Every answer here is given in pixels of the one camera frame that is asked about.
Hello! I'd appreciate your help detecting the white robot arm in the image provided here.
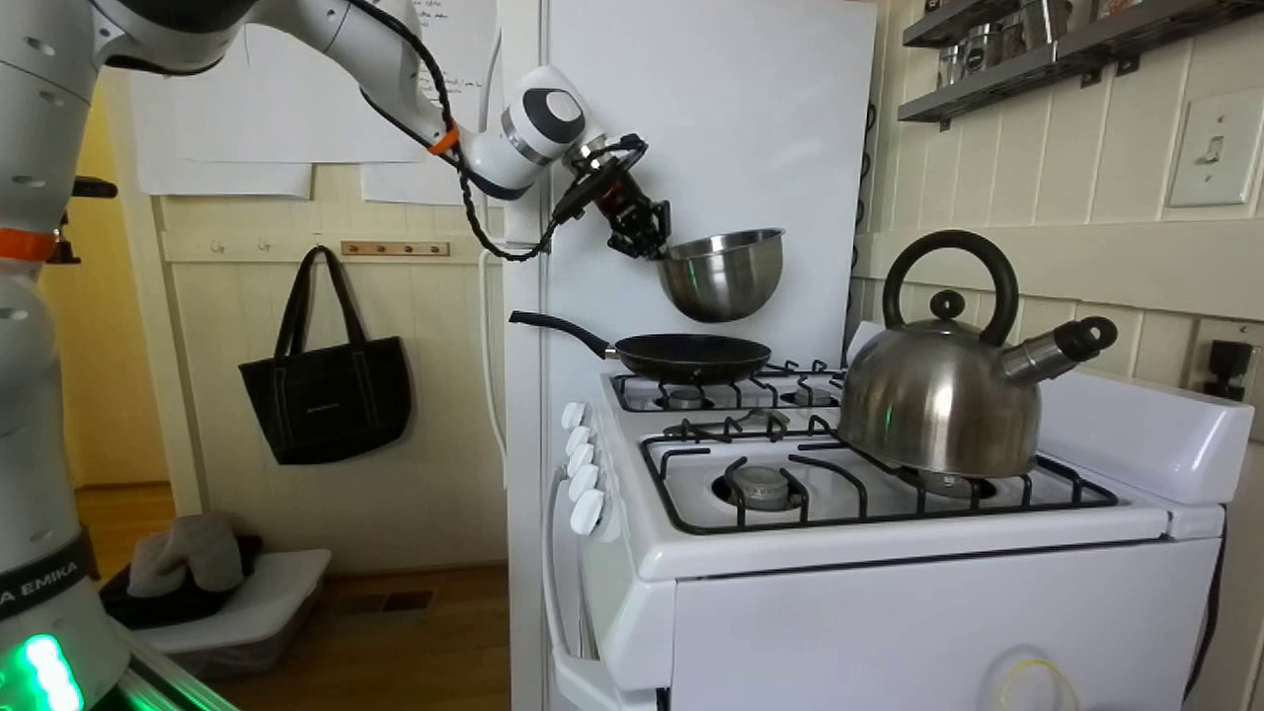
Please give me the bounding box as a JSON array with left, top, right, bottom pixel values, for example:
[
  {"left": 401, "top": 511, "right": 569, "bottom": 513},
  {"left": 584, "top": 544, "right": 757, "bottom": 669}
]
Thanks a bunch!
[{"left": 0, "top": 0, "right": 644, "bottom": 711}]

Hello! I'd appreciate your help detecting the black front burner grate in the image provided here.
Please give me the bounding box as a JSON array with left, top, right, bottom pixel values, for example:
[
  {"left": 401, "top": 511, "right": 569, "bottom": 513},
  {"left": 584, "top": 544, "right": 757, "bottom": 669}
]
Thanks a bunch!
[{"left": 640, "top": 415, "right": 1112, "bottom": 534}]

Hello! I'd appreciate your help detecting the silver metal bowl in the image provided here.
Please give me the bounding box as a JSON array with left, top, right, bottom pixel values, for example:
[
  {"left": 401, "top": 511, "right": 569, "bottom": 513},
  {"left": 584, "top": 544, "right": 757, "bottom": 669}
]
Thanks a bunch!
[{"left": 658, "top": 231, "right": 783, "bottom": 324}]

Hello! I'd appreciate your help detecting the white gas stove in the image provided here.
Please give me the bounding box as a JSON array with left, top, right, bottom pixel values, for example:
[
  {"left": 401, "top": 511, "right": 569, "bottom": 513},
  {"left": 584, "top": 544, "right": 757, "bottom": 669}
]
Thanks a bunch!
[{"left": 554, "top": 365, "right": 1251, "bottom": 711}]

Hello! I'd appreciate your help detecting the black rear burner grate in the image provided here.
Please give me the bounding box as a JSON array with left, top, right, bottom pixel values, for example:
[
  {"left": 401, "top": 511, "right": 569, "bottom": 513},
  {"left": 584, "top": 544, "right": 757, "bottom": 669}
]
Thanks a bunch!
[{"left": 613, "top": 359, "right": 845, "bottom": 415}]

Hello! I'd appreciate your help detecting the wall light switch plate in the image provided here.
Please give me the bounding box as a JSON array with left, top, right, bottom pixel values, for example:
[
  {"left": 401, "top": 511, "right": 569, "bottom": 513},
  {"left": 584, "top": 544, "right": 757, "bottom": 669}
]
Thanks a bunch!
[{"left": 1169, "top": 90, "right": 1261, "bottom": 208}]

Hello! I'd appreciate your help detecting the white stove knob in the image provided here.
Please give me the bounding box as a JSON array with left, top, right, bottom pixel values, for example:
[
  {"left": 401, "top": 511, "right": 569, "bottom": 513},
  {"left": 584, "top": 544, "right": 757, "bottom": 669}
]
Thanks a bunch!
[
  {"left": 569, "top": 468, "right": 595, "bottom": 503},
  {"left": 569, "top": 489, "right": 605, "bottom": 538},
  {"left": 565, "top": 438, "right": 595, "bottom": 469},
  {"left": 559, "top": 405, "right": 584, "bottom": 431}
]

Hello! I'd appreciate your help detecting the black burner grate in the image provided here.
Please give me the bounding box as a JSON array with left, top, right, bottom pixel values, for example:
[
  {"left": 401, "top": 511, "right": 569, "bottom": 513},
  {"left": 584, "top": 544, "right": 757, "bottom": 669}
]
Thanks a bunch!
[
  {"left": 613, "top": 359, "right": 845, "bottom": 415},
  {"left": 640, "top": 415, "right": 1112, "bottom": 534}
]

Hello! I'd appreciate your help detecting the steel whistling kettle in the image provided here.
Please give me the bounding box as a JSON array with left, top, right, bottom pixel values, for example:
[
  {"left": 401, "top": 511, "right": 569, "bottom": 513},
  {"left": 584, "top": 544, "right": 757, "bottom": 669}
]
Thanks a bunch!
[{"left": 838, "top": 231, "right": 1118, "bottom": 477}]

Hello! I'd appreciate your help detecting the black tote bag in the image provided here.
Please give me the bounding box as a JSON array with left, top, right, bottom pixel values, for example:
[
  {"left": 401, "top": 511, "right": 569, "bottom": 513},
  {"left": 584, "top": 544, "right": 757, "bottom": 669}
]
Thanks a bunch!
[{"left": 239, "top": 247, "right": 412, "bottom": 468}]

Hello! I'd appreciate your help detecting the white storage bin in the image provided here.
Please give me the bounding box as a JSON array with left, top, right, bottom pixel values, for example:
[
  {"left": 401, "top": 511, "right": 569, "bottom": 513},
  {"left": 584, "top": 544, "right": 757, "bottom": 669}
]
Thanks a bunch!
[{"left": 137, "top": 548, "right": 333, "bottom": 676}]

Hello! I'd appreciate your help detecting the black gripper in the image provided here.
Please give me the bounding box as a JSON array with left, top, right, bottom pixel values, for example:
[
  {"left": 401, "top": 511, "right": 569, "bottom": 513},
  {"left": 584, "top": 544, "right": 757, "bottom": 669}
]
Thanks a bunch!
[{"left": 569, "top": 135, "right": 673, "bottom": 261}]

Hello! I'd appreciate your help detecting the white refrigerator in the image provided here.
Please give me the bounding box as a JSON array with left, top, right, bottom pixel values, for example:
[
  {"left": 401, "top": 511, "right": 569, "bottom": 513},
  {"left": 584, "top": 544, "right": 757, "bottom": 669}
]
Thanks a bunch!
[{"left": 500, "top": 0, "right": 877, "bottom": 711}]

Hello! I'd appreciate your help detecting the white oven door handle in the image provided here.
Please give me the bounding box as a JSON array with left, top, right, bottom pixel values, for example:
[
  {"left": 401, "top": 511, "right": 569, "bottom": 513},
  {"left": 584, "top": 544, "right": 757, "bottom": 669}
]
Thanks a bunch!
[{"left": 540, "top": 477, "right": 590, "bottom": 656}]

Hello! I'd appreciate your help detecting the dark wooden wall shelf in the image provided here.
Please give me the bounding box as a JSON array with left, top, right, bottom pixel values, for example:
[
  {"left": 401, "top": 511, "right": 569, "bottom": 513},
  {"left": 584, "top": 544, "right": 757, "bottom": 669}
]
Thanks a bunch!
[{"left": 898, "top": 0, "right": 1264, "bottom": 127}]

